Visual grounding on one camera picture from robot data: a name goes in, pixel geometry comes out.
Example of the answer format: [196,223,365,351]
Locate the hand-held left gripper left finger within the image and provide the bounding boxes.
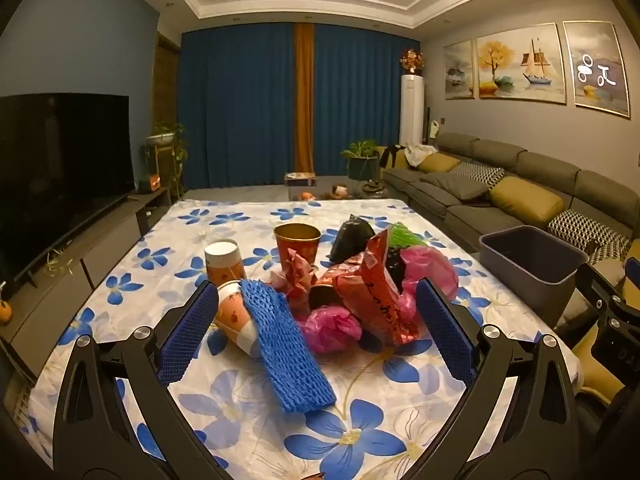
[52,280,236,480]

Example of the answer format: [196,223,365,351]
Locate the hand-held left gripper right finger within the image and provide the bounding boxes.
[400,277,581,480]

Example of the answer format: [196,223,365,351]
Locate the orange white paper cup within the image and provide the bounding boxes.
[204,239,246,285]
[215,280,265,360]

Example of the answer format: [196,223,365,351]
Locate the large pink plastic bag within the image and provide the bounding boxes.
[399,246,460,321]

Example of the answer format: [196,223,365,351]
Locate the grey plastic bin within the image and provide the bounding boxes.
[479,225,591,313]

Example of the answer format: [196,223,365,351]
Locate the red snack bag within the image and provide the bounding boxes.
[310,229,422,347]

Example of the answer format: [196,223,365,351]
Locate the black plastic bag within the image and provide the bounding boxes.
[329,214,377,264]
[384,246,407,288]

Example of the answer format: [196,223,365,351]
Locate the blue foam net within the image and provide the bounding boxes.
[239,279,337,415]

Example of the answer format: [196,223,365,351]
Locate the green foam net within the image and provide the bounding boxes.
[389,222,432,252]

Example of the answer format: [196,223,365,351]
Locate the small pink plastic bag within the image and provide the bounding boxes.
[298,304,363,354]

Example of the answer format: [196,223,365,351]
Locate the red wrapper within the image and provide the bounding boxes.
[270,251,321,313]

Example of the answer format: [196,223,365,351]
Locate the houndstooth yellow grey cushion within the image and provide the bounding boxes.
[585,237,632,267]

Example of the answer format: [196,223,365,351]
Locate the large houndstooth cushion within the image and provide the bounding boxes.
[547,209,632,257]

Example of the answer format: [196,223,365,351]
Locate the large yellow cushion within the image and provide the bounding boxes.
[489,176,566,231]

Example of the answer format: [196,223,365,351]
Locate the blue floral tablecloth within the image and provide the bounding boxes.
[25,199,586,480]

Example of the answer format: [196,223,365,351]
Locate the grey television cabinet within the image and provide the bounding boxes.
[0,187,171,361]

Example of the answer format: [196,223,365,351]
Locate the grey sofa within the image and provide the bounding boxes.
[380,132,640,271]

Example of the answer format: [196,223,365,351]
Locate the grey coffee table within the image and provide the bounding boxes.
[184,175,392,204]

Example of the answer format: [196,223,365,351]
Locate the small houndstooth cushion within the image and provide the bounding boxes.
[449,162,506,187]

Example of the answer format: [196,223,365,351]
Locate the small yellow cushion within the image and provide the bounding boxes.
[417,152,461,176]

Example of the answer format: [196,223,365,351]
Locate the white cloth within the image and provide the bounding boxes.
[404,142,439,166]

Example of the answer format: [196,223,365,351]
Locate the black cloth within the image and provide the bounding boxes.
[379,145,406,169]

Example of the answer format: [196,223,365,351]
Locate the potted plant dark pot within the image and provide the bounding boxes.
[340,138,381,182]

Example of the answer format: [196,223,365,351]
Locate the framed purple sky painting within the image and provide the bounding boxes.
[563,20,632,119]

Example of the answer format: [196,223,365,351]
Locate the black television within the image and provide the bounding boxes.
[0,92,136,286]

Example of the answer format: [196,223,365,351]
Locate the white floor air conditioner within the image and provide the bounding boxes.
[398,74,425,148]

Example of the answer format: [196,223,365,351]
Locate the blue curtain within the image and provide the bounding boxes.
[312,25,424,179]
[180,22,296,189]

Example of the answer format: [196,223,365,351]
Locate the wide framed sailboat painting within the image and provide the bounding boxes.
[475,23,566,106]

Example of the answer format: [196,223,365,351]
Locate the wooden slatted panel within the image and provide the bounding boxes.
[155,32,181,161]

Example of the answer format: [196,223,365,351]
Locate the orange curtain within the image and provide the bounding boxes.
[293,22,315,173]

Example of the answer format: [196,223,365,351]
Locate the small framed landscape painting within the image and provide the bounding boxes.
[443,40,475,100]

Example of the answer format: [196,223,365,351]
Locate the artificial flower decoration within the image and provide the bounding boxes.
[399,49,426,77]

